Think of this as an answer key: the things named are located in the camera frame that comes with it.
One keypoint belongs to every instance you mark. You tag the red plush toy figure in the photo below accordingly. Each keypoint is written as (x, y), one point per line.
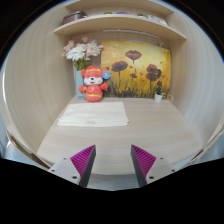
(93, 87)

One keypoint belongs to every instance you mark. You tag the pink and white flower bouquet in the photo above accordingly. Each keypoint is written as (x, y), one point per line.
(79, 51)

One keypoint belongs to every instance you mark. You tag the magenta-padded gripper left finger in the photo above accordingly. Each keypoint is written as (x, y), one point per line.
(74, 170)

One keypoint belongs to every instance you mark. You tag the small plant in white pot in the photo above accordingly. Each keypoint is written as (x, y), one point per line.
(158, 96)

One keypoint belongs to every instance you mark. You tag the cream white towel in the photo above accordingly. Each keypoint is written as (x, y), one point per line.
(95, 114)

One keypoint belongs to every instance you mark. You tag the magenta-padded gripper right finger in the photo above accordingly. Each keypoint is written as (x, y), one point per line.
(150, 169)

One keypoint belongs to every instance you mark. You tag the yellow poppy flower painting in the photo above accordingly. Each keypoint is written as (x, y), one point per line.
(140, 71)

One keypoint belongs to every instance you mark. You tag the wooden shelf unit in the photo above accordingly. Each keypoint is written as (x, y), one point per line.
(116, 23)

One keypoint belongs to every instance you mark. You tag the light blue vase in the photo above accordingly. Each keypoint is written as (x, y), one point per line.
(79, 85)

